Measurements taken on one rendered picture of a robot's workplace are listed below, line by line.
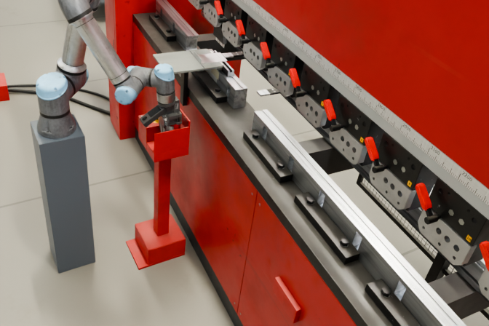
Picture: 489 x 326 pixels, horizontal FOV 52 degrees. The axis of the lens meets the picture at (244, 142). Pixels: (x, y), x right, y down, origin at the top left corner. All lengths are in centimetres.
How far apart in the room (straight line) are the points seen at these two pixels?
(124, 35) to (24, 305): 155
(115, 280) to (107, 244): 24
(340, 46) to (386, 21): 20
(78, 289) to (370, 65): 178
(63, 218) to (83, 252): 26
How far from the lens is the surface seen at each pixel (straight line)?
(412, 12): 128
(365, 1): 140
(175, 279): 261
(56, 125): 216
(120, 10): 305
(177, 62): 226
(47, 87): 209
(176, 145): 220
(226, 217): 219
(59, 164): 224
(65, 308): 256
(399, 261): 155
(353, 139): 149
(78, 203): 240
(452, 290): 168
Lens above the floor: 203
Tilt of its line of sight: 35 degrees down
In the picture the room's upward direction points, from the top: 8 degrees clockwise
